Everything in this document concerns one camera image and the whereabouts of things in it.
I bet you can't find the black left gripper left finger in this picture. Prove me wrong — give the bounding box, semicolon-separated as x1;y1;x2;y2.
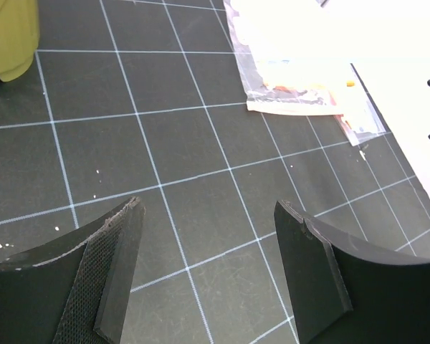
0;197;145;343

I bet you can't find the clear bag orange zipper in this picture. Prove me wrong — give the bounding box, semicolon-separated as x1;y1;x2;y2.
224;1;386;145

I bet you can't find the black grid cutting mat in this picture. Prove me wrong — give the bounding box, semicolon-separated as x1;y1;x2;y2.
0;1;430;343

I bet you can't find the olive green plastic bin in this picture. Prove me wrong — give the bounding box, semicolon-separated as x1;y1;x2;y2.
0;0;40;82

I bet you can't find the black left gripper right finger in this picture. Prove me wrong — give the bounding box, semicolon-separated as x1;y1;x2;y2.
274;201;430;343

